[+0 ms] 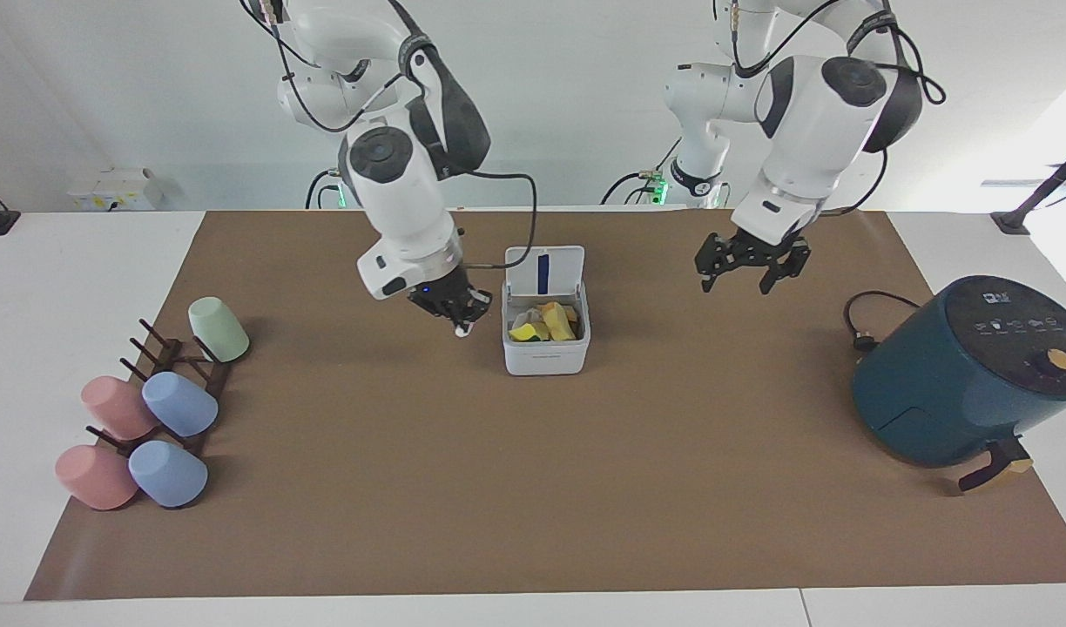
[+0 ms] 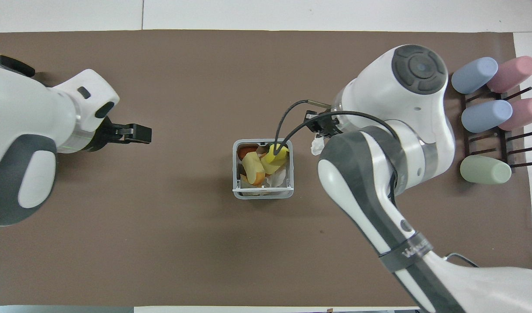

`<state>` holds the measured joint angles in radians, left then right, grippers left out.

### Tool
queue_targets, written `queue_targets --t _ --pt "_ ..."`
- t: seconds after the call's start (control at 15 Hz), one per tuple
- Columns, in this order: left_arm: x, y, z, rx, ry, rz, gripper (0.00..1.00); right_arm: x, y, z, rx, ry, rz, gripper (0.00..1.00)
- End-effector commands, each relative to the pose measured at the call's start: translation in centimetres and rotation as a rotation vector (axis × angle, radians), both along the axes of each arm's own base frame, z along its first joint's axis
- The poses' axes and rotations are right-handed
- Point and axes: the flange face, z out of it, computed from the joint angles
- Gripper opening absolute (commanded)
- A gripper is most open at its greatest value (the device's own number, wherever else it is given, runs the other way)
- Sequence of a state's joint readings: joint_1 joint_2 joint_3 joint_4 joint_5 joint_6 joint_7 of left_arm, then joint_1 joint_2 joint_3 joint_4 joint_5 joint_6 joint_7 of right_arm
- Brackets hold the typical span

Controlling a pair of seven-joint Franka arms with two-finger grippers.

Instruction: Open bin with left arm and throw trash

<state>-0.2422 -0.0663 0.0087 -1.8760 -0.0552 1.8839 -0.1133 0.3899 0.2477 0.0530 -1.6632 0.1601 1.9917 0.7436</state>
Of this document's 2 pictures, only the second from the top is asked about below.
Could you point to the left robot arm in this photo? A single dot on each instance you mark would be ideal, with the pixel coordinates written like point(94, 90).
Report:
point(27, 117)

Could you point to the white tissue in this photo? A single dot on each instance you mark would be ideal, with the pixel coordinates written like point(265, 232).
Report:
point(317, 147)

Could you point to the green cup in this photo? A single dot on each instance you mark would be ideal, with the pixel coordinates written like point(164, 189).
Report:
point(485, 169)

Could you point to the dark brown cup rack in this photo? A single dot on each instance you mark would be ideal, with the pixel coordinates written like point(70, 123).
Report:
point(503, 141)

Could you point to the red orange fruit scrap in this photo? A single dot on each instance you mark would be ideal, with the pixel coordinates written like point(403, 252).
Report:
point(247, 150)

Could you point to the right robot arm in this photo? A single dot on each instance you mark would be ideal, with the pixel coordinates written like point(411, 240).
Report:
point(405, 113)

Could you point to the pale orange fruit peel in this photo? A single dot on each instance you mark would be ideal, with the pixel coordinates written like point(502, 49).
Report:
point(252, 167)

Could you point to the grey square trash bin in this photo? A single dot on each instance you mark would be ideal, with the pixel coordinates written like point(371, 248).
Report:
point(236, 174)

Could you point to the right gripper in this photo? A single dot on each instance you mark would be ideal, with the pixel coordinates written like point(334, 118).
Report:
point(323, 124)

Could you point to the blue cup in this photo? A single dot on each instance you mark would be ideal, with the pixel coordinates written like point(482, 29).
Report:
point(474, 74)
point(487, 115)

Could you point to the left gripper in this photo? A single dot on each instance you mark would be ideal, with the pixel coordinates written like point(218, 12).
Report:
point(101, 137)

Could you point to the white crumpled paper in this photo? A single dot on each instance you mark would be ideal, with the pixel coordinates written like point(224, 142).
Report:
point(278, 178)

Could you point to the pink cup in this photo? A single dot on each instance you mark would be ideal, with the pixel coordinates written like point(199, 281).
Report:
point(524, 113)
point(511, 73)

